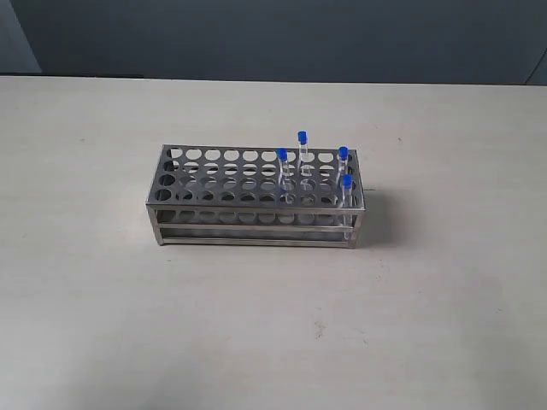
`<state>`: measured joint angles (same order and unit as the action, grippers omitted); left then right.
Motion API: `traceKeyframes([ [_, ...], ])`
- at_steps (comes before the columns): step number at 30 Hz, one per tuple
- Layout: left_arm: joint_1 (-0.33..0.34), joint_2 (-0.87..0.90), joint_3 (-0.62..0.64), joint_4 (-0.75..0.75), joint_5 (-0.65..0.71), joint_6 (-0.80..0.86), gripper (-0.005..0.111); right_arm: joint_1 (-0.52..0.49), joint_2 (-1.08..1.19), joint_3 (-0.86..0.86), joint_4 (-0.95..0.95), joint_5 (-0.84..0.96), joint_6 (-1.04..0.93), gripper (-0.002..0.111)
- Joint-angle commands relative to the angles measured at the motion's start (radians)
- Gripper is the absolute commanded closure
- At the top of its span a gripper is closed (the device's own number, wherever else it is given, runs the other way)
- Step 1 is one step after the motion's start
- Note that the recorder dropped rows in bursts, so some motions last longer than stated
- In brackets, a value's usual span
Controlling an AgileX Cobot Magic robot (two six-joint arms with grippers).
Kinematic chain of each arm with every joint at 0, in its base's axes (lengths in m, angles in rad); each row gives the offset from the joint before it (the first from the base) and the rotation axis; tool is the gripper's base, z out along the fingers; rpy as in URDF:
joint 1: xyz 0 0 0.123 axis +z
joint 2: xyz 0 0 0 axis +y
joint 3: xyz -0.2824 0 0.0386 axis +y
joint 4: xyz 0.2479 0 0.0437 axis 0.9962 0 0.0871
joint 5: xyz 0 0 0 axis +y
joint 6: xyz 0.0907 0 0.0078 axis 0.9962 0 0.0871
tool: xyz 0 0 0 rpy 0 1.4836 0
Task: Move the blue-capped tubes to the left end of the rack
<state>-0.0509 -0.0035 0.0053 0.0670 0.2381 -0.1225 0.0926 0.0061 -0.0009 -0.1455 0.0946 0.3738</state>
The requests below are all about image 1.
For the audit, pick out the blue-capped tube back tall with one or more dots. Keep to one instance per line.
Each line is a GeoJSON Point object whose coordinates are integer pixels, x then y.
{"type": "Point", "coordinates": [303, 160]}

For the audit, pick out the stainless steel test tube rack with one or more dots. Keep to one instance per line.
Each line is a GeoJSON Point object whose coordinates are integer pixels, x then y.
{"type": "Point", "coordinates": [230, 195]}

